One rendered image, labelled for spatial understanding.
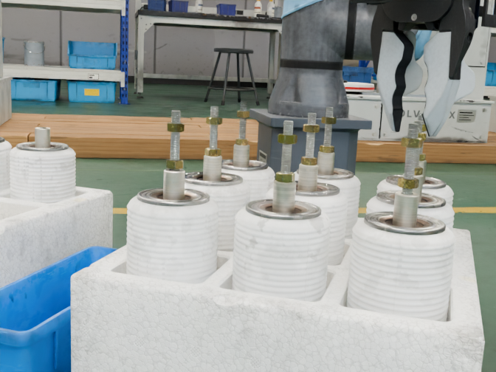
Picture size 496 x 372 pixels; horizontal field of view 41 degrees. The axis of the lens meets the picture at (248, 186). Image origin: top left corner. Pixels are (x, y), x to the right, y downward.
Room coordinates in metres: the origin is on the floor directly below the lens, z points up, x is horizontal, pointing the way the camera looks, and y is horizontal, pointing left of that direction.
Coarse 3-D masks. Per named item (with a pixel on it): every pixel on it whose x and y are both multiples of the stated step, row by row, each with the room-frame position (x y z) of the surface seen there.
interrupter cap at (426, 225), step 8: (368, 216) 0.61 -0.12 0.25; (376, 216) 0.62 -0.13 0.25; (384, 216) 0.62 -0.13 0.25; (392, 216) 0.62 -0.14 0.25; (424, 216) 0.63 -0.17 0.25; (368, 224) 0.59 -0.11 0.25; (376, 224) 0.58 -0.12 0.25; (384, 224) 0.59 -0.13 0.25; (392, 224) 0.60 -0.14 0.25; (416, 224) 0.61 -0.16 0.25; (424, 224) 0.60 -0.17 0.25; (432, 224) 0.59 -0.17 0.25; (440, 224) 0.60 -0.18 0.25; (400, 232) 0.57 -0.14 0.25; (408, 232) 0.57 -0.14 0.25; (416, 232) 0.57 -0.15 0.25; (424, 232) 0.57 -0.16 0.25; (432, 232) 0.57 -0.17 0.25; (440, 232) 0.58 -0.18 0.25
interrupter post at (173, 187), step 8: (168, 168) 0.68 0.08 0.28; (168, 176) 0.66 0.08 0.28; (176, 176) 0.66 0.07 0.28; (184, 176) 0.67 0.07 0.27; (168, 184) 0.66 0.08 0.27; (176, 184) 0.66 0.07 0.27; (184, 184) 0.67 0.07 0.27; (168, 192) 0.66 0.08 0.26; (176, 192) 0.66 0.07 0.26; (184, 192) 0.67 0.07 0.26; (176, 200) 0.66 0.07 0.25
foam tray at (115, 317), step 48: (96, 288) 0.61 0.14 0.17; (144, 288) 0.59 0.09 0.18; (192, 288) 0.60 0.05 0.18; (336, 288) 0.62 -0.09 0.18; (96, 336) 0.61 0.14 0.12; (144, 336) 0.59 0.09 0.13; (192, 336) 0.58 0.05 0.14; (240, 336) 0.57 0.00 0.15; (288, 336) 0.55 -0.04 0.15; (336, 336) 0.54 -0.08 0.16; (384, 336) 0.53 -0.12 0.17; (432, 336) 0.52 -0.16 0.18; (480, 336) 0.52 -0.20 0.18
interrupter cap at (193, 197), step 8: (144, 192) 0.68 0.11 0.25; (152, 192) 0.68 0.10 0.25; (160, 192) 0.69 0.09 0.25; (192, 192) 0.69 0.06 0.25; (200, 192) 0.69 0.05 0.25; (144, 200) 0.64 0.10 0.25; (152, 200) 0.64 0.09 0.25; (160, 200) 0.64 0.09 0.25; (168, 200) 0.64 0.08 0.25; (184, 200) 0.65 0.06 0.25; (192, 200) 0.65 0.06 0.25; (200, 200) 0.65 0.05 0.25; (208, 200) 0.66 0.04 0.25
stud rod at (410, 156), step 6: (414, 126) 0.60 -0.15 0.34; (408, 132) 0.60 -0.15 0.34; (414, 132) 0.60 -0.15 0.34; (414, 138) 0.60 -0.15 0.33; (408, 150) 0.60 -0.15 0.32; (414, 150) 0.60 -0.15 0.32; (408, 156) 0.60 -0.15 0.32; (414, 156) 0.60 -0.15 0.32; (408, 162) 0.60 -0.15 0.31; (414, 162) 0.60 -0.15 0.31; (408, 168) 0.60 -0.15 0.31; (414, 168) 0.60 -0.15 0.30; (408, 174) 0.60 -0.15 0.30; (402, 192) 0.60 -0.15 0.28; (408, 192) 0.60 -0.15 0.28
